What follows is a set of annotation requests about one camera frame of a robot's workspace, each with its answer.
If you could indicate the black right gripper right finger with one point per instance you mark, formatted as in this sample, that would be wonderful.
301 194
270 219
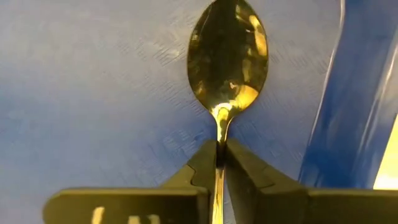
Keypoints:
280 202

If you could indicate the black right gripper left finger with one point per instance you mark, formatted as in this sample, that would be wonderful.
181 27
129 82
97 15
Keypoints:
140 205

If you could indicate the gold metal spoon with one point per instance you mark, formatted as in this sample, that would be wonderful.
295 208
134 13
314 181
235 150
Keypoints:
227 62

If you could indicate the blue plastic tray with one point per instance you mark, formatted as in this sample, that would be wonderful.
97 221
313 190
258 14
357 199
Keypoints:
93 93

